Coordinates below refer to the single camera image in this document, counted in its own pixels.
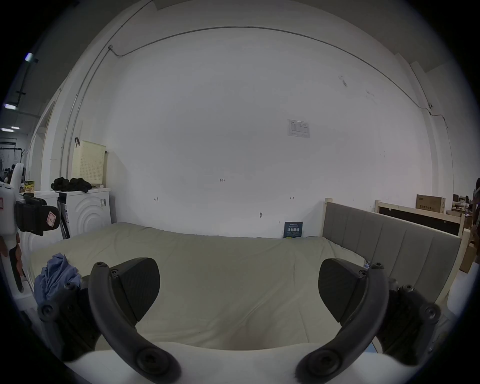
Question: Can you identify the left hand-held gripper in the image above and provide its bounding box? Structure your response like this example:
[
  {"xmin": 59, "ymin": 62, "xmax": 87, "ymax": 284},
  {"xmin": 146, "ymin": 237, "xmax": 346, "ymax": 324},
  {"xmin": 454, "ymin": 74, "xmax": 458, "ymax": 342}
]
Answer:
[{"xmin": 0, "ymin": 163, "xmax": 59, "ymax": 301}]

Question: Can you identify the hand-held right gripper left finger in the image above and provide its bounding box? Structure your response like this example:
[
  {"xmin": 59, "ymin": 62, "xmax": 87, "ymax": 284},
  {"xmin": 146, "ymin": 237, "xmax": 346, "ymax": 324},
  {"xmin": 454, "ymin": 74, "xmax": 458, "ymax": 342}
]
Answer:
[{"xmin": 37, "ymin": 257, "xmax": 182, "ymax": 384}]

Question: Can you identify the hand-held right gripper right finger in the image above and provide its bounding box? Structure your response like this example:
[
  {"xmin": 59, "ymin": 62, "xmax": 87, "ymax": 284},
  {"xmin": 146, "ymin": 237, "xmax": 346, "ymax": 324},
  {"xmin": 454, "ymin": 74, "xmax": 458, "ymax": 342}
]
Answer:
[{"xmin": 294, "ymin": 258, "xmax": 441, "ymax": 381}]

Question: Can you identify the white washing machine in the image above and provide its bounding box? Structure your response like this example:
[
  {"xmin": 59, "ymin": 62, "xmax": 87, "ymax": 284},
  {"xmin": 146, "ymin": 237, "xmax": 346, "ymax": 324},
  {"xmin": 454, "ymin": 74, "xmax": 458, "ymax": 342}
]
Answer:
[{"xmin": 34, "ymin": 140, "xmax": 112, "ymax": 240}]

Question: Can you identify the blue garment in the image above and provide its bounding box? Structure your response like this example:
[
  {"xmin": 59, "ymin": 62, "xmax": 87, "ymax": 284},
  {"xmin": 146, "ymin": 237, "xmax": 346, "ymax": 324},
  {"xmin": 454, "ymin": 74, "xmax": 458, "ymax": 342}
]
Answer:
[{"xmin": 34, "ymin": 253, "xmax": 82, "ymax": 312}]

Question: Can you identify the grey padded headboard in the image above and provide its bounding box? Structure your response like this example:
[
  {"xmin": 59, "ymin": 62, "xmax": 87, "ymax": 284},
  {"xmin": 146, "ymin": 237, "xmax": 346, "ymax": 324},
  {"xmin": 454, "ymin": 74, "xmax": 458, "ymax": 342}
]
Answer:
[{"xmin": 322, "ymin": 198, "xmax": 469, "ymax": 305}]

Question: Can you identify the dark blue book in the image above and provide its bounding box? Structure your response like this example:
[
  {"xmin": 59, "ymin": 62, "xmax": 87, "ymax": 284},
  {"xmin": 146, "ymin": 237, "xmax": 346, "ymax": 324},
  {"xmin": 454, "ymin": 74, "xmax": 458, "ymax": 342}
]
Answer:
[{"xmin": 283, "ymin": 221, "xmax": 305, "ymax": 239}]

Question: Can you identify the bed with pale green sheet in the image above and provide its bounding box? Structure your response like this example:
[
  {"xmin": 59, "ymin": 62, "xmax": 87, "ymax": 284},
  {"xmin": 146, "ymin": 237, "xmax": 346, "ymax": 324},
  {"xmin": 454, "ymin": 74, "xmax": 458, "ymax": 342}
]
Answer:
[{"xmin": 28, "ymin": 221, "xmax": 376, "ymax": 351}]

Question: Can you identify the brown carton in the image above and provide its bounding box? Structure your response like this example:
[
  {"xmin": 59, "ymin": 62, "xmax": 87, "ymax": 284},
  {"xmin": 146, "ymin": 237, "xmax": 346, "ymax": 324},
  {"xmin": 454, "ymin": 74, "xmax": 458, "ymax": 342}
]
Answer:
[{"xmin": 415, "ymin": 194, "xmax": 446, "ymax": 214}]

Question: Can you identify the white paper notice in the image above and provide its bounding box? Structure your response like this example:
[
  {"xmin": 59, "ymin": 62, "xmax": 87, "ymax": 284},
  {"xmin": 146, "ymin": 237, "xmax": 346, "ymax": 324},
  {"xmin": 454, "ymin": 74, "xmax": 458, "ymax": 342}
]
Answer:
[{"xmin": 287, "ymin": 119, "xmax": 311, "ymax": 139}]

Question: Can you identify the wooden crate frame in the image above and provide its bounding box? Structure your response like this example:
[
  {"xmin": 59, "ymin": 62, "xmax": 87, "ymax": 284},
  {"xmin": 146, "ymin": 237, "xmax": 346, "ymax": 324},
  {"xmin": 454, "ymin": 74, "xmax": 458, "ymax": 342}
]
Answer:
[{"xmin": 374, "ymin": 199, "xmax": 466, "ymax": 238}]

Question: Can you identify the grey wall cable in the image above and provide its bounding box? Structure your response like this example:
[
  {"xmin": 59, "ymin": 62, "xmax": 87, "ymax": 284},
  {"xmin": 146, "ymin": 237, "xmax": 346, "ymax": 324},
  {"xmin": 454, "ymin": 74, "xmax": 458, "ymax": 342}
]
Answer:
[{"xmin": 60, "ymin": 25, "xmax": 454, "ymax": 196}]

